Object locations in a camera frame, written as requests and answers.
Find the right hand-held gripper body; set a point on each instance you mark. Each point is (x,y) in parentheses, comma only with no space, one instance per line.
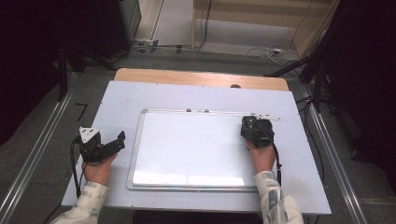
(264,133)

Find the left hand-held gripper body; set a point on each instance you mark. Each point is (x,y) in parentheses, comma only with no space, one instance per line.
(90,146)

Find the white framed whiteboard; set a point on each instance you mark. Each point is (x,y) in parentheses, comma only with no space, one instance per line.
(193,146)

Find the person's right hand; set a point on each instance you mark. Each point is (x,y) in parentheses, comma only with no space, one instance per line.
(263,157)

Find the person's left hand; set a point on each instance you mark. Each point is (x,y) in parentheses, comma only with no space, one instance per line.
(99,171)

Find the white table cover board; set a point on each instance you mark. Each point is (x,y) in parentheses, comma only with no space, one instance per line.
(124,99)

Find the black metal stand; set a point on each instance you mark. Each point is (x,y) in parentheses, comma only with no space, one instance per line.
(62,77)
(318,87)

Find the wooden table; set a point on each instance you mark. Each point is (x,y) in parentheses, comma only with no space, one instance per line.
(186,77)

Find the person's dark lap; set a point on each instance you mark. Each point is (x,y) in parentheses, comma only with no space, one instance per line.
(196,218)

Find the black cabinet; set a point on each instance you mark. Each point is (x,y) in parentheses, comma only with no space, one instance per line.
(115,25)

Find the light wooden shelf unit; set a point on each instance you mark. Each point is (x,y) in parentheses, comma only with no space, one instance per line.
(249,14)

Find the aluminium floor rail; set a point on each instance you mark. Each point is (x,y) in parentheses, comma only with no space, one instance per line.
(37,146)
(339,174)

